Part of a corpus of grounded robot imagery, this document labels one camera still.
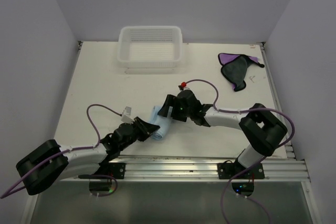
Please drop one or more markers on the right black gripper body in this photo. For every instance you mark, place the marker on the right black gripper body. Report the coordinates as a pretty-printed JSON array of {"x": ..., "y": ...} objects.
[{"x": 179, "y": 113}]

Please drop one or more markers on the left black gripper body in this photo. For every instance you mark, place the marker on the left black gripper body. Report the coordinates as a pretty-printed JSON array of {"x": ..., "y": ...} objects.
[{"x": 135, "y": 136}]

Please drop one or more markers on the light blue towel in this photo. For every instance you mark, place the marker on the light blue towel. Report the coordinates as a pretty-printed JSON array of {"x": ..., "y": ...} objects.
[{"x": 163, "y": 122}]

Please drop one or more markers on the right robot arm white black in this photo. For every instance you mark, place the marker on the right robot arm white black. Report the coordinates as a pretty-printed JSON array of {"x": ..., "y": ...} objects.
[{"x": 263, "y": 130}]

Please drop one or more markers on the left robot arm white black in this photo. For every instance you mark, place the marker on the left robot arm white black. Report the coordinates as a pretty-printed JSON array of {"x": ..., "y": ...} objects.
[{"x": 51, "y": 161}]

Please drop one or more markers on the purple and grey towel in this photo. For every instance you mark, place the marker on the purple and grey towel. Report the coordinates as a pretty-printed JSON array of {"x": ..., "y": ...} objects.
[{"x": 234, "y": 68}]

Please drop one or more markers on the white plastic basket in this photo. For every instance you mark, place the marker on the white plastic basket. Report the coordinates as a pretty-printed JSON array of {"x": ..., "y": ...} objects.
[{"x": 150, "y": 47}]

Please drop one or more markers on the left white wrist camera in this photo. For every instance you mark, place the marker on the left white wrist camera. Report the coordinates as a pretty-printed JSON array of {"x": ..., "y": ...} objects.
[{"x": 126, "y": 115}]

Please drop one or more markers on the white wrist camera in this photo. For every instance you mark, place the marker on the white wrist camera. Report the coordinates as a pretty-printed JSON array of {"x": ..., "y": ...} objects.
[
  {"x": 183, "y": 86},
  {"x": 126, "y": 115}
]

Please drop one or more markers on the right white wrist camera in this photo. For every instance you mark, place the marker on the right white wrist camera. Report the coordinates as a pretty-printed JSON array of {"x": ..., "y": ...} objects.
[{"x": 183, "y": 86}]

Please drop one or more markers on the left black base bracket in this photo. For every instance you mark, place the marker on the left black base bracket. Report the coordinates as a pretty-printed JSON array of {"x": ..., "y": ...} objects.
[{"x": 107, "y": 171}]

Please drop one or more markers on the black base bracket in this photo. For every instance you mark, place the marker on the black base bracket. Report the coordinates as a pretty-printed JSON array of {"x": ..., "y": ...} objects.
[
  {"x": 229, "y": 169},
  {"x": 107, "y": 171}
]

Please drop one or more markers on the right black base bracket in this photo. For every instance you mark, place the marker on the right black base bracket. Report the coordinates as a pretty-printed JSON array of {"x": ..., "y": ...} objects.
[{"x": 229, "y": 169}]

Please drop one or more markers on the aluminium mounting rail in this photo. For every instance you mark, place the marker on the aluminium mounting rail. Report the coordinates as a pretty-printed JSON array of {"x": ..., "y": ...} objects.
[{"x": 205, "y": 170}]

